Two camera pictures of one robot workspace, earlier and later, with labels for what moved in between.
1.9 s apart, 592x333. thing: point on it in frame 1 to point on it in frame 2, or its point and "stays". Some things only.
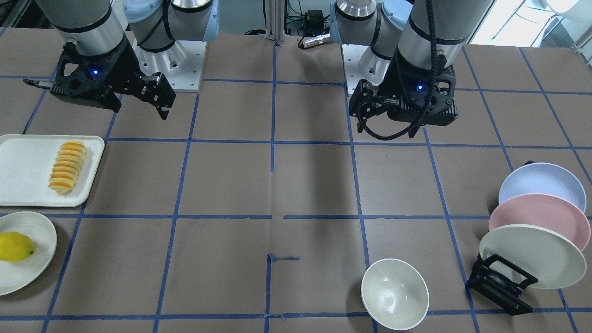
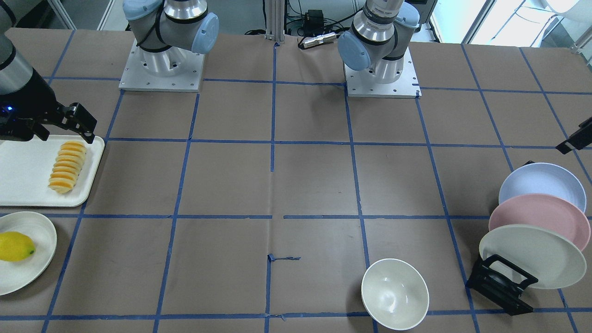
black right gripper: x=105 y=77 to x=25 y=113
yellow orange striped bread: x=67 y=165 stays
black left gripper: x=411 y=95 to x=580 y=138
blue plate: x=543 y=178 stays
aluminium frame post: x=275 y=20 stays
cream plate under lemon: x=15 y=276 stays
